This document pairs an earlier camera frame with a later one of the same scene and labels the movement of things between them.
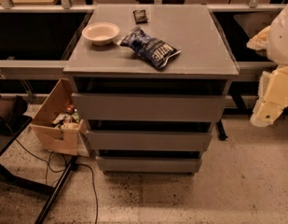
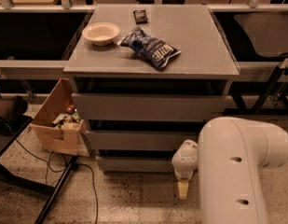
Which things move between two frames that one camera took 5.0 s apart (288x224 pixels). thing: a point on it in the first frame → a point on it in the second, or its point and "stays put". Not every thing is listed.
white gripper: x=281 y=37 → x=183 y=168
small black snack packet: x=140 y=16 stays put
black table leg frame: x=3 y=175 stays put
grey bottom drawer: x=148 y=164 stays put
